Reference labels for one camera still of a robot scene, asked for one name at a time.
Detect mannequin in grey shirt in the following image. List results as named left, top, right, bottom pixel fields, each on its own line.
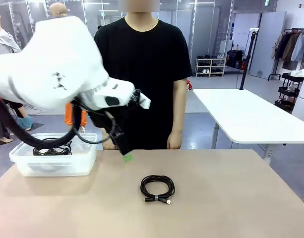
left=0, top=12, right=27, bottom=119

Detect wooden shoe rack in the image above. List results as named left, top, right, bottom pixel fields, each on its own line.
left=195, top=58, right=227, bottom=77

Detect white side table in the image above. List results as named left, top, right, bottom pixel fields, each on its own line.
left=192, top=88, right=304, bottom=159

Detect thin black left gripper cable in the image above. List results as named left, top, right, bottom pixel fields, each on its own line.
left=76, top=109, right=118, bottom=144

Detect person's left hand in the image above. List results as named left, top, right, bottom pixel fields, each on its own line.
left=166, top=131, right=182, bottom=150

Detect brown coat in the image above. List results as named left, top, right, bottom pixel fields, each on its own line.
left=282, top=32, right=301, bottom=61

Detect black clothes rack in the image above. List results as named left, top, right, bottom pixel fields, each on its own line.
left=267, top=28, right=304, bottom=81

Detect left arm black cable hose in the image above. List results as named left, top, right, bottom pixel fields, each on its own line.
left=0, top=89, right=80, bottom=148

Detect person's left forearm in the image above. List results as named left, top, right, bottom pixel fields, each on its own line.
left=170, top=106, right=186, bottom=136

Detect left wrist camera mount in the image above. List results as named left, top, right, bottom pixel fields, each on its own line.
left=133, top=89, right=152, bottom=110

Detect clear plastic storage bin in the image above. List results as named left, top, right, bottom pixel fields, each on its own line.
left=9, top=132, right=98, bottom=177

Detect black bags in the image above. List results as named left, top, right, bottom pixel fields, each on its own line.
left=226, top=49, right=244, bottom=69

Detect person's right hand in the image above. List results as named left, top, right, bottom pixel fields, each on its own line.
left=102, top=139, right=117, bottom=150

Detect orange cropped pants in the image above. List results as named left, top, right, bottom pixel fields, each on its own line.
left=64, top=103, right=88, bottom=126

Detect light blue jacket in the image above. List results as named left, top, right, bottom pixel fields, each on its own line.
left=290, top=33, right=304, bottom=62

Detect thin black USB cable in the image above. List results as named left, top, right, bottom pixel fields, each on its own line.
left=140, top=175, right=176, bottom=206

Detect black utility cart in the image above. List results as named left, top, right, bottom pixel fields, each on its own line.
left=274, top=72, right=304, bottom=112

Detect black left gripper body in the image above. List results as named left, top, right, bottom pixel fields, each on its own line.
left=88, top=109, right=125, bottom=140

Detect person in black t-shirt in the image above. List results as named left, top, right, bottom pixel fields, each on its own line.
left=93, top=0, right=193, bottom=150

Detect teal foot cover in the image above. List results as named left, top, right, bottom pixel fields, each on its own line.
left=17, top=116, right=33, bottom=129

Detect grey partition panel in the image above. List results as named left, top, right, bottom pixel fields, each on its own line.
left=249, top=11, right=286, bottom=80

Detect black camera pole stand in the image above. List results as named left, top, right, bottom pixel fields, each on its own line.
left=240, top=28, right=259, bottom=90

